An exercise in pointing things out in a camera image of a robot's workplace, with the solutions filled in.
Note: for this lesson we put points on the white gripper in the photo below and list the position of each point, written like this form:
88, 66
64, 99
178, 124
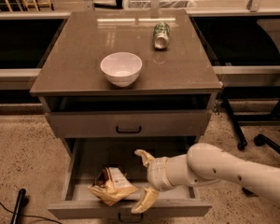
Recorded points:
156, 174

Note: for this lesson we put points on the brown yellow chip bag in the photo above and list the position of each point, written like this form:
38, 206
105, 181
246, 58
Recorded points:
111, 186

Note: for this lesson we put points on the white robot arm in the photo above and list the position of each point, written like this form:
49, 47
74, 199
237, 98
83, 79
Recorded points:
205, 164

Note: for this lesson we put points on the grey open lower drawer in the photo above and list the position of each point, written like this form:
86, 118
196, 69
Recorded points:
90, 156

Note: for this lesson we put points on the grey closed upper drawer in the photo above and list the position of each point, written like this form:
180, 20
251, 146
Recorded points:
128, 124

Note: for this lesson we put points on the grey drawer cabinet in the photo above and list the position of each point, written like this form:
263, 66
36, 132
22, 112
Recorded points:
179, 78

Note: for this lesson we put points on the white ceramic bowl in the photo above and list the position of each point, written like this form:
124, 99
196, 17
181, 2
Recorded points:
121, 68

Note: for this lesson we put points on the black cylindrical floor object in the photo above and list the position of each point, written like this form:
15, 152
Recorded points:
16, 214

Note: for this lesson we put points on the green soda can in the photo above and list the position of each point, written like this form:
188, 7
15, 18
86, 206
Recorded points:
161, 36

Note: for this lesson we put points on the wire mesh basket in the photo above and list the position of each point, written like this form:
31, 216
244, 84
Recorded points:
163, 4

